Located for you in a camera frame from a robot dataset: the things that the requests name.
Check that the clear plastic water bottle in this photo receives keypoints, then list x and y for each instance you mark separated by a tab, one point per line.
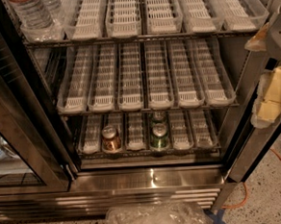
32	13

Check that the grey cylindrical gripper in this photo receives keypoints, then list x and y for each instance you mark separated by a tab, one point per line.
280	38

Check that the top wire shelf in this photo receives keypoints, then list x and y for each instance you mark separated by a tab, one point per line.
140	38

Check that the wire shelf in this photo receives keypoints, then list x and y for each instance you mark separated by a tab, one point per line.
140	38
147	153
233	105

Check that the orange soda can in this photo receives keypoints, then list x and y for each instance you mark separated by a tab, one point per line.
111	138

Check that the blue tape cross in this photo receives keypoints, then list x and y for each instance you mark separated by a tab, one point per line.
216	217

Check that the steel fridge base grille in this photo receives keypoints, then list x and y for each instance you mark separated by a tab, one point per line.
94	194

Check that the glass fridge door left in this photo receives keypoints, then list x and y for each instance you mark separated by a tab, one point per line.
39	155

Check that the green soda can front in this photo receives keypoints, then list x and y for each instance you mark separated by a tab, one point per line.
159	136

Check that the steel fridge door right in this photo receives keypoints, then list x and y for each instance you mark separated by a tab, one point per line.
246	145

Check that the middle wire shelf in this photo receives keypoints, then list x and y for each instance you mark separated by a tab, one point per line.
233	105

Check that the green soda can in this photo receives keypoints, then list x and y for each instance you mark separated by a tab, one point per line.
158	117
159	136

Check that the green soda can rear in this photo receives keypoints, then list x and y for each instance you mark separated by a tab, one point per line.
158	117

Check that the clear plastic bag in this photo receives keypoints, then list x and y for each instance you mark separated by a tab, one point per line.
160	213

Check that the bottom wire shelf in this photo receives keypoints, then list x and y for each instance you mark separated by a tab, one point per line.
147	153

